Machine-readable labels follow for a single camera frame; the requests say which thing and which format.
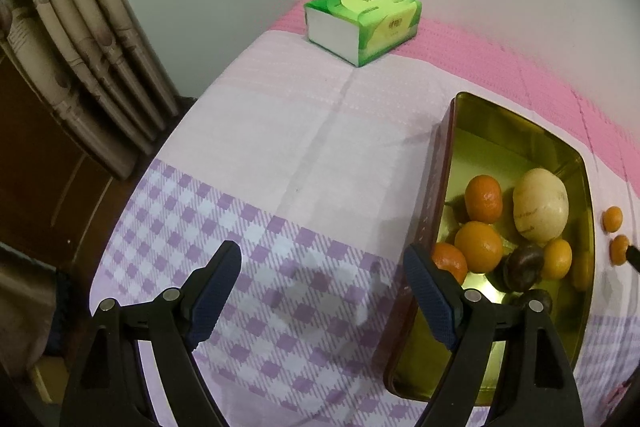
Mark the orange mandarin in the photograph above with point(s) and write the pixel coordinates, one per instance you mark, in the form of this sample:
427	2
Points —
619	249
450	259
558	258
612	218
483	198
478	246

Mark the beige patterned curtain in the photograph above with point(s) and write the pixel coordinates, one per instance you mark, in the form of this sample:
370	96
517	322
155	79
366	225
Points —
85	37

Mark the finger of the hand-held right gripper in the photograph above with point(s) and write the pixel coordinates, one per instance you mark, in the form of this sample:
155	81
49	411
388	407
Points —
634	258

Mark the rectangular gold metal tin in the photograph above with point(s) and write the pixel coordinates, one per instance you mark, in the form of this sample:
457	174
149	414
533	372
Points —
480	147

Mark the brown wooden cabinet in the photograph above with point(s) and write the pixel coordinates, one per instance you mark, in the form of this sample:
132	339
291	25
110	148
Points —
45	177

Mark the pale yellow-green round fruit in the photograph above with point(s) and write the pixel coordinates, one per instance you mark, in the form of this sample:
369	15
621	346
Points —
541	205

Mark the dark cloth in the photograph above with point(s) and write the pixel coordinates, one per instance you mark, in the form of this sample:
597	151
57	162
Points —
25	307

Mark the green tissue pack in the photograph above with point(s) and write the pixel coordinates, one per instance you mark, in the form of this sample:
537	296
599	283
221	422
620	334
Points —
365	19

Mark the dark purple plum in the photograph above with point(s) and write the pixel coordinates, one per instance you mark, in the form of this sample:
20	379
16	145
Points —
536	295
523	266

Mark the pink purple checked tablecloth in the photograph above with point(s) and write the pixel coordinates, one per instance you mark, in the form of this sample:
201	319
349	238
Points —
280	147

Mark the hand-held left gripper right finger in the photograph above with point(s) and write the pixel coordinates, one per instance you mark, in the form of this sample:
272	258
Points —
432	294

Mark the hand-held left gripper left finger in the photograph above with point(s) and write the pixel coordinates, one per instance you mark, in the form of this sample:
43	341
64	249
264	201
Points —
212	292

